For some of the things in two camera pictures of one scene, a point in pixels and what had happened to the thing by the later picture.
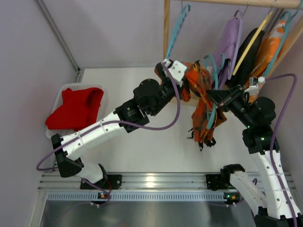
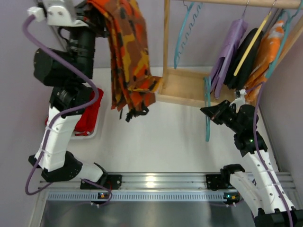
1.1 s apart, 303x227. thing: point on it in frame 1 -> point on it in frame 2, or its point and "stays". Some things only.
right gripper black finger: [219, 96] -> [215, 112]
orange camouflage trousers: [206, 114] -> [133, 87]
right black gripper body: [229, 96] -> [224, 113]
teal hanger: [185, 11] -> [181, 34]
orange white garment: [269, 48] stays
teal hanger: [287, 18] stays
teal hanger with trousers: [216, 69] -> [207, 82]
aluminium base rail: [177, 187] stays
